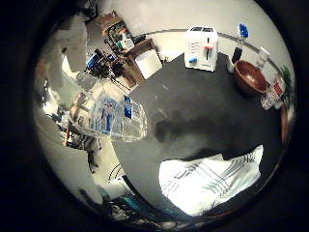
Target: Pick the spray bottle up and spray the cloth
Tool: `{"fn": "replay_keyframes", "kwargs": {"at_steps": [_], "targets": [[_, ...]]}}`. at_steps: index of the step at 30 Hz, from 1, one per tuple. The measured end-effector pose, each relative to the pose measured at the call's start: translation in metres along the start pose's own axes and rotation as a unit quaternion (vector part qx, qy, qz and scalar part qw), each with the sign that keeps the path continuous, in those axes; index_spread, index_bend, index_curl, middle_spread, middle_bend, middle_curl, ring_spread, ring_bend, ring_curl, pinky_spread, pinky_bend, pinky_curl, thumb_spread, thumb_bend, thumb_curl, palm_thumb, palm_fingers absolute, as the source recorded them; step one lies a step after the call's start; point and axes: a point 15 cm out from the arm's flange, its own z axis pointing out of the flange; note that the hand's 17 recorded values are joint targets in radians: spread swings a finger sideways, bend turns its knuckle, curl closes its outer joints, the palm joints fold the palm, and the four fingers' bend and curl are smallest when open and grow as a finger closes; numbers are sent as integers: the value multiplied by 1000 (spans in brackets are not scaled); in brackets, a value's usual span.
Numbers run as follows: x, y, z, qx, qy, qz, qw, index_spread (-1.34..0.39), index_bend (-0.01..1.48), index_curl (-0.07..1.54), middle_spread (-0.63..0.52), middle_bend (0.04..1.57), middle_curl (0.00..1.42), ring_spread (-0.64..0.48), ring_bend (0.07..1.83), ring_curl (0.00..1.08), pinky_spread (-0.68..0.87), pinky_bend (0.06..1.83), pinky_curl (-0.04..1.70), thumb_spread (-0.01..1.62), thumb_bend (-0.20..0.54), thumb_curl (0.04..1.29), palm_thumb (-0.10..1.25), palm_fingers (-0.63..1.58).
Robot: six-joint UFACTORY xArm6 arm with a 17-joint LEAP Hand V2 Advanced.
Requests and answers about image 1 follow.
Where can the copper bowl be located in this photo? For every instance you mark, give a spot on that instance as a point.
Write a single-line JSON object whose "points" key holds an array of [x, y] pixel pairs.
{"points": [[250, 77]]}

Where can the wooden shelf with clutter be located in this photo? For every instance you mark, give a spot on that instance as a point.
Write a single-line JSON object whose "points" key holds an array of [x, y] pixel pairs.
{"points": [[114, 30]]}

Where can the clear packet red label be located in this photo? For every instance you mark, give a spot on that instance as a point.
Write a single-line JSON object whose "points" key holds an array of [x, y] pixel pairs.
{"points": [[273, 92]]}

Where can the white toaster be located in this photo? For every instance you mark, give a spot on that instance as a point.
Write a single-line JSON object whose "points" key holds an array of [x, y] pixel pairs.
{"points": [[201, 48]]}

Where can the white striped cloth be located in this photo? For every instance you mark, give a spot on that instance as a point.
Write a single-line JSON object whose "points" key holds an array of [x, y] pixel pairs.
{"points": [[206, 183]]}

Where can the bottle with blue top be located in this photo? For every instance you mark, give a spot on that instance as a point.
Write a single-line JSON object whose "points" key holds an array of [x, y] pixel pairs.
{"points": [[241, 42]]}

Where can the white board panel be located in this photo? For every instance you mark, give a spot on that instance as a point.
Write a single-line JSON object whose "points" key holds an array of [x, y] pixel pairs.
{"points": [[148, 63]]}

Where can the teal aluminium table frame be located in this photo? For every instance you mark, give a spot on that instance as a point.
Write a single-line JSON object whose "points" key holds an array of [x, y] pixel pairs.
{"points": [[133, 201]]}

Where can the green plant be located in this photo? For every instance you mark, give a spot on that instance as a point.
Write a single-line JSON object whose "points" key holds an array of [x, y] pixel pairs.
{"points": [[287, 77]]}

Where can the cluttered equipment rack blue box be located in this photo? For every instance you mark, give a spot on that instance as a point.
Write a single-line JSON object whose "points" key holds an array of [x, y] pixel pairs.
{"points": [[101, 63]]}

